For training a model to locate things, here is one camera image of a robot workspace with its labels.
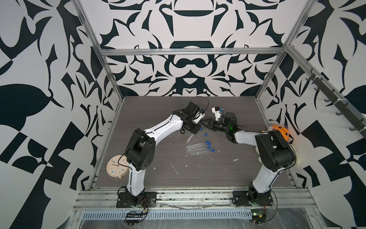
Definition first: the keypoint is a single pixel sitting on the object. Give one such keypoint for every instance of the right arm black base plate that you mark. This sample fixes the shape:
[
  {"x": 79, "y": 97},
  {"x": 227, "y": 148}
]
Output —
[{"x": 251, "y": 198}]

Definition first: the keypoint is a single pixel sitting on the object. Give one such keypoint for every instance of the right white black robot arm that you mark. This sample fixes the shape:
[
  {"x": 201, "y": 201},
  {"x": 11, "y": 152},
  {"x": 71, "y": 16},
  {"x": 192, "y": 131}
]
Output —
[{"x": 267, "y": 140}]

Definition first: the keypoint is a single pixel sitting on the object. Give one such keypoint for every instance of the test tube front most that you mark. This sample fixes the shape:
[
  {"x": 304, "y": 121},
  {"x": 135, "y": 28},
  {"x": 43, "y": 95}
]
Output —
[{"x": 201, "y": 152}]

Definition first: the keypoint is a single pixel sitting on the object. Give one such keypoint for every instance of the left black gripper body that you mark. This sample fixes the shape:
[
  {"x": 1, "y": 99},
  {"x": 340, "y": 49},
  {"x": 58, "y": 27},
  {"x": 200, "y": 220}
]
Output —
[{"x": 193, "y": 128}]

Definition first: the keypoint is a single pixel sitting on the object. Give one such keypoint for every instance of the beige round alarm clock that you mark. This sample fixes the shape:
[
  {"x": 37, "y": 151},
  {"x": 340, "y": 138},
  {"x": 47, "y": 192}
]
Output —
[{"x": 118, "y": 166}]

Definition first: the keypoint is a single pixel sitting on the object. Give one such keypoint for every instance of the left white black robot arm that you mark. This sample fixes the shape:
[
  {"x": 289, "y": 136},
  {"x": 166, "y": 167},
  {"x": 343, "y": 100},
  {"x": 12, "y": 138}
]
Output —
[{"x": 140, "y": 150}]

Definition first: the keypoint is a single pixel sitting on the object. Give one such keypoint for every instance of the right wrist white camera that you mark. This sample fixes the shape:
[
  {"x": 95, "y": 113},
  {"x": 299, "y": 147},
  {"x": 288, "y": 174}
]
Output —
[{"x": 218, "y": 113}]

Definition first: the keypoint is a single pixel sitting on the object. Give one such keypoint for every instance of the orange shark plush toy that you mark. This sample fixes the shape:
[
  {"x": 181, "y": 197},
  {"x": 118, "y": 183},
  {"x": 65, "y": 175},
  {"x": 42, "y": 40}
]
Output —
[{"x": 284, "y": 132}]

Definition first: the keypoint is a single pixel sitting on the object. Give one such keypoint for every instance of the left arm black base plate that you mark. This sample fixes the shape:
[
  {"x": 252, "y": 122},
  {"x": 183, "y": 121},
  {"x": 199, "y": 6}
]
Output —
[{"x": 144, "y": 199}]

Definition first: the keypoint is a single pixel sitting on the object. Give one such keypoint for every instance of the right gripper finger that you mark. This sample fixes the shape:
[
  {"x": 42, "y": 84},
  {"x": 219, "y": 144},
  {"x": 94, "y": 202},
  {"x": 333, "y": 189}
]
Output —
[
  {"x": 209, "y": 127},
  {"x": 208, "y": 122}
]

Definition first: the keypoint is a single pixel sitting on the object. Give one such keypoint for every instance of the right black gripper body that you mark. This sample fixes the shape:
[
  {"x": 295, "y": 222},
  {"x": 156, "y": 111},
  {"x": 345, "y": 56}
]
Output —
[{"x": 220, "y": 126}]

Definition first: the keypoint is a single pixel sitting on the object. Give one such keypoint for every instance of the aluminium frame front rail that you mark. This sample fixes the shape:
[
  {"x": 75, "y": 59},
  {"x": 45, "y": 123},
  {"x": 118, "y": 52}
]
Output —
[{"x": 181, "y": 198}]

